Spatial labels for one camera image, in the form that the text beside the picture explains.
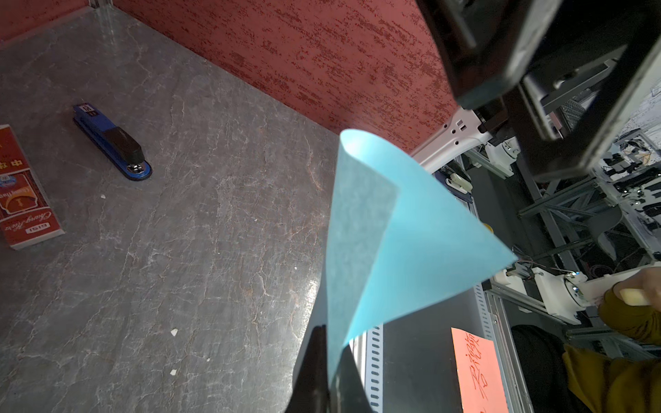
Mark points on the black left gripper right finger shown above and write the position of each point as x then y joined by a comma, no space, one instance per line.
347,393

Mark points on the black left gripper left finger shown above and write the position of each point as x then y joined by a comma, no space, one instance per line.
310,390

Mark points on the light blue square paper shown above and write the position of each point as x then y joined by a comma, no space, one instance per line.
397,242

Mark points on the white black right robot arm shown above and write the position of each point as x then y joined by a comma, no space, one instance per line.
569,74

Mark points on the orange paper note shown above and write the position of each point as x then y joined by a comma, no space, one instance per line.
478,371

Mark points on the person in mustard sleeve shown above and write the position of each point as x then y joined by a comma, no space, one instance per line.
562,378

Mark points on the red pencil box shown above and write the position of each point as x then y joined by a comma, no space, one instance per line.
26,216

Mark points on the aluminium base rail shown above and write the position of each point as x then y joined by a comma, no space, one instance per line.
409,364

